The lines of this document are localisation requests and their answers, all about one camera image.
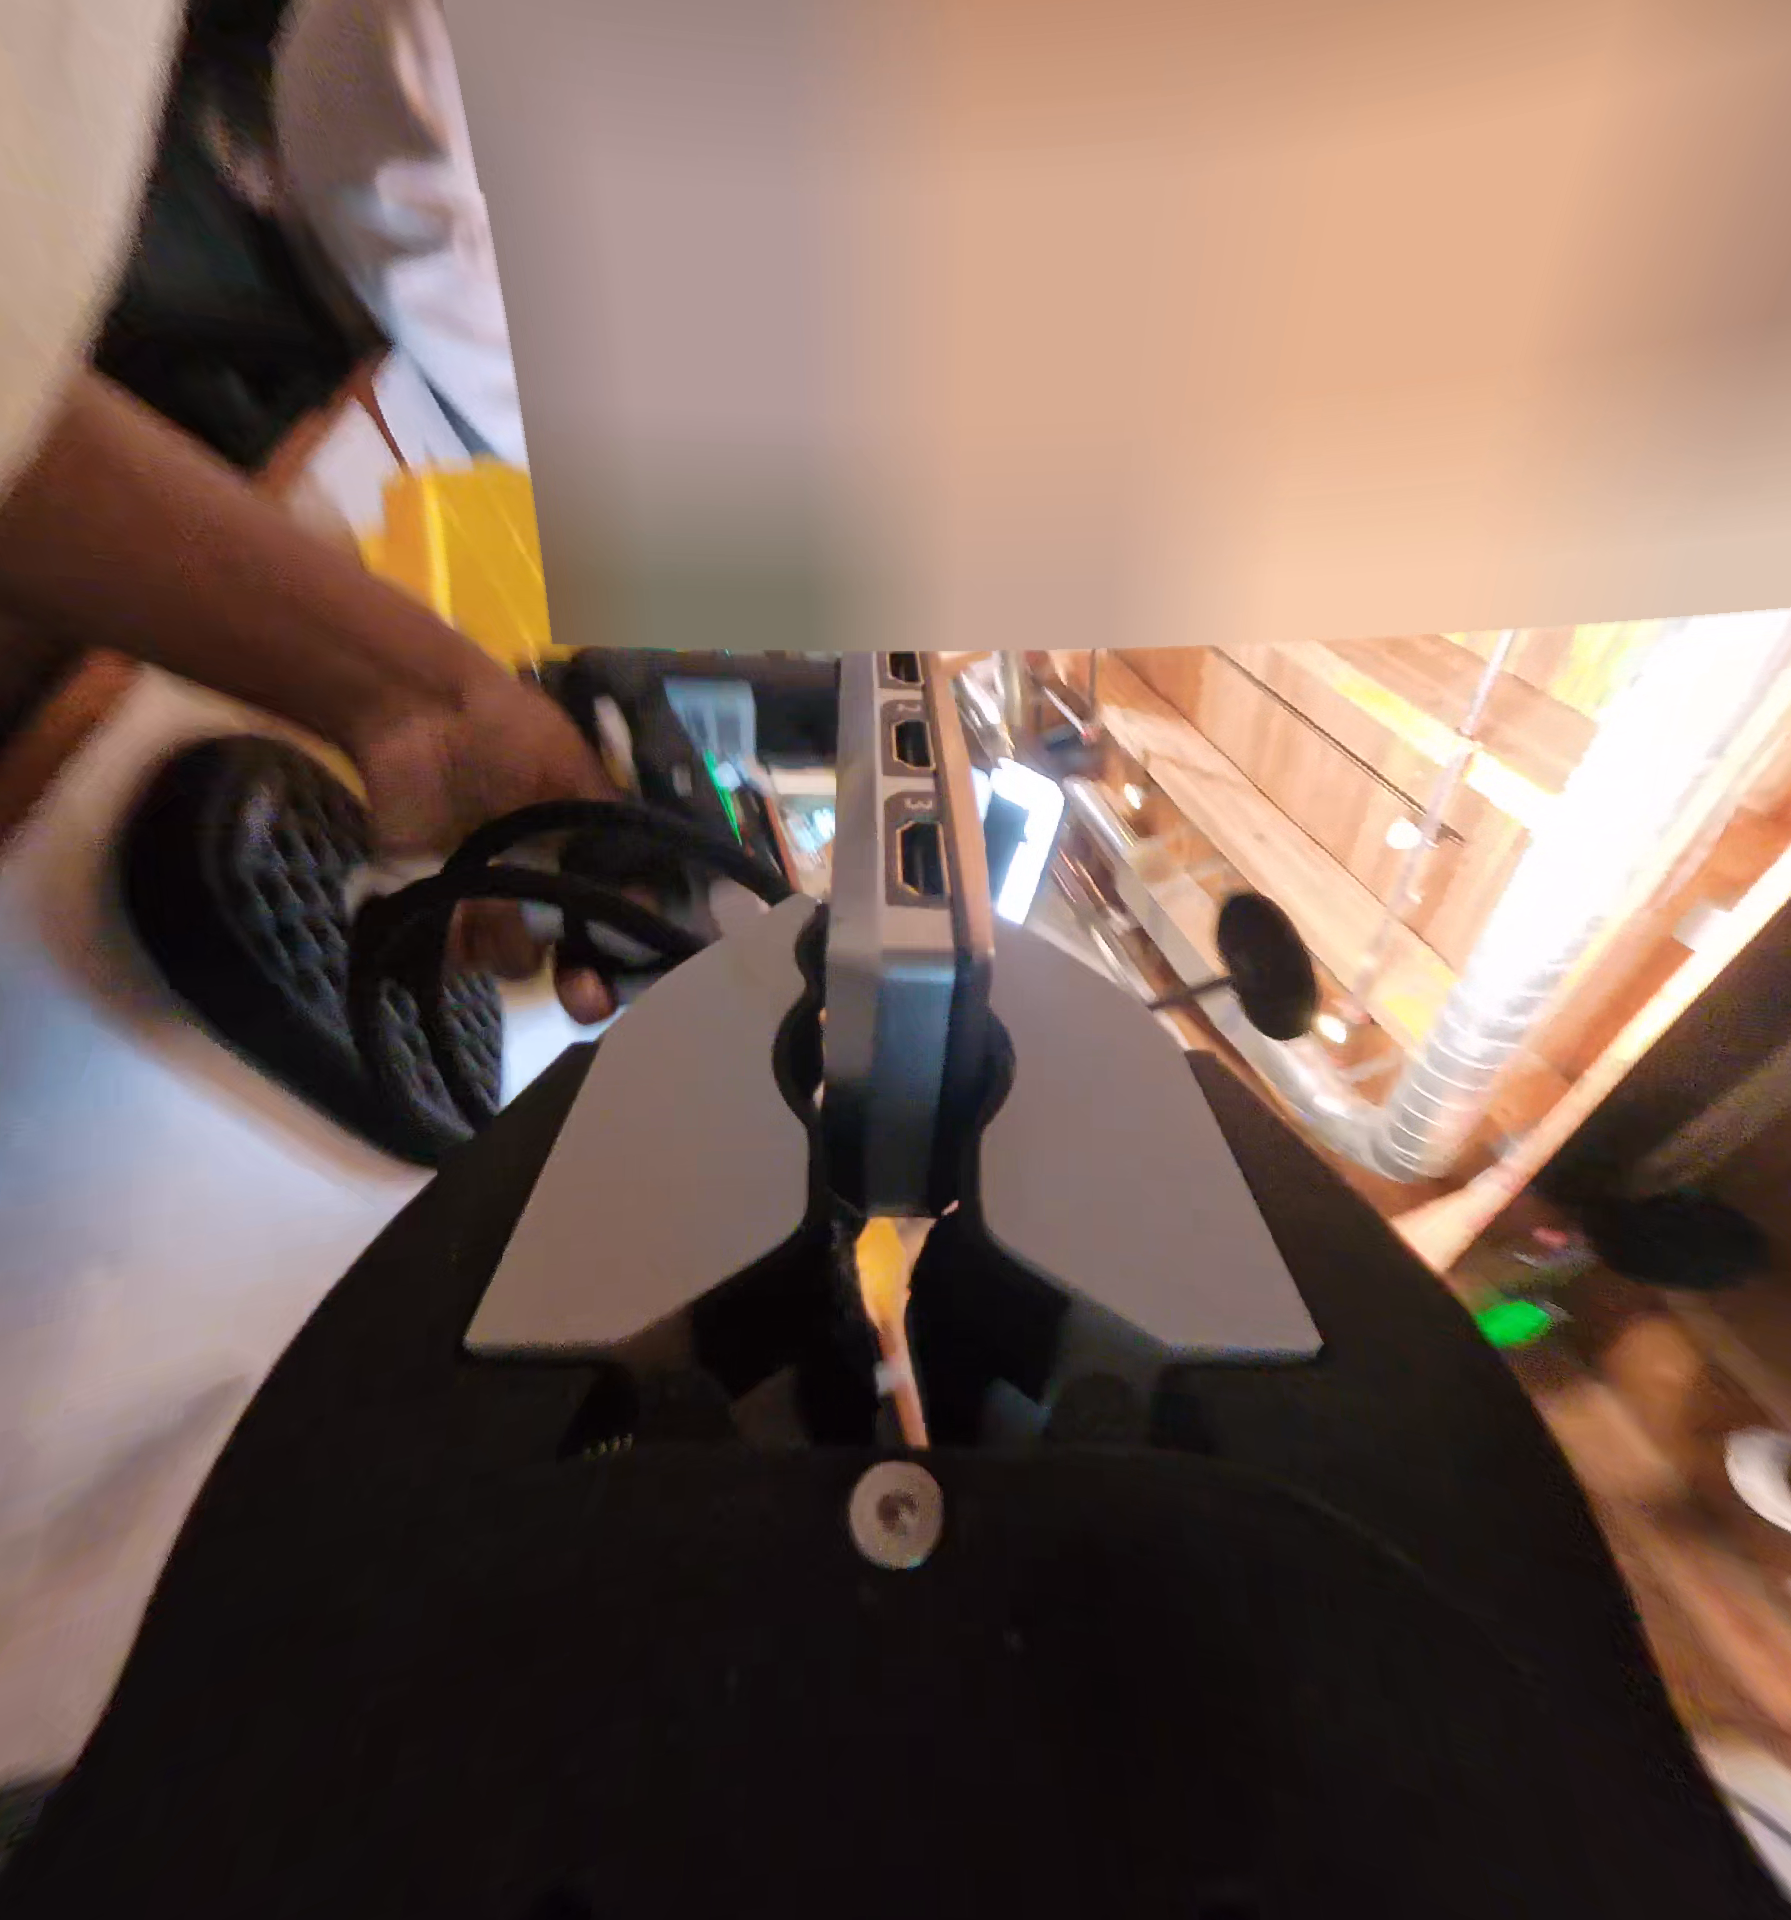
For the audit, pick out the led light panel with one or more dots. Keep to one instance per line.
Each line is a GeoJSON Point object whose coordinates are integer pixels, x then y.
{"type": "Point", "coordinates": [1028, 841]}

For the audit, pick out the black hdmi switch box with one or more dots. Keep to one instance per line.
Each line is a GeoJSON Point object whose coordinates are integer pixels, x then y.
{"type": "Point", "coordinates": [896, 960]}

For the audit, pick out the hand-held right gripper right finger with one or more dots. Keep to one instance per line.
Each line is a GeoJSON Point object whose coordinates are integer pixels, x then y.
{"type": "Point", "coordinates": [1136, 1185]}

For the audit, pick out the person's right hand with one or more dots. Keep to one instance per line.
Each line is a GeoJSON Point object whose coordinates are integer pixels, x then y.
{"type": "Point", "coordinates": [880, 1268]}

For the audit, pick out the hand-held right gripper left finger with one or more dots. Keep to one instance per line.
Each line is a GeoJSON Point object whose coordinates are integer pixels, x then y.
{"type": "Point", "coordinates": [656, 1185]}

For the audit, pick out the person's left forearm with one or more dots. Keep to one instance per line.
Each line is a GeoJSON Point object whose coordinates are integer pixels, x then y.
{"type": "Point", "coordinates": [204, 570]}

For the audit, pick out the green exit sign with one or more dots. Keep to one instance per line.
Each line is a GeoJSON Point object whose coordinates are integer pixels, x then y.
{"type": "Point", "coordinates": [1513, 1322]}

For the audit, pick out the black round speaker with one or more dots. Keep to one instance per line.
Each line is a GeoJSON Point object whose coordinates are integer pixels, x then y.
{"type": "Point", "coordinates": [1675, 1242]}

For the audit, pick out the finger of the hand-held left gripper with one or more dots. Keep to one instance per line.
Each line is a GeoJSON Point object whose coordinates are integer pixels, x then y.
{"type": "Point", "coordinates": [596, 933]}

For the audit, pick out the person's left hand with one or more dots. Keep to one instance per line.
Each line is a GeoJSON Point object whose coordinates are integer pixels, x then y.
{"type": "Point", "coordinates": [474, 750]}

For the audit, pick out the black mesh cushion pad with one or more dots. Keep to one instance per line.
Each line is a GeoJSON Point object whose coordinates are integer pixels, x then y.
{"type": "Point", "coordinates": [264, 930]}

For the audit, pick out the yellow plastic bin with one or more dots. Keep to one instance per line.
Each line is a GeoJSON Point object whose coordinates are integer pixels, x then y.
{"type": "Point", "coordinates": [460, 555]}

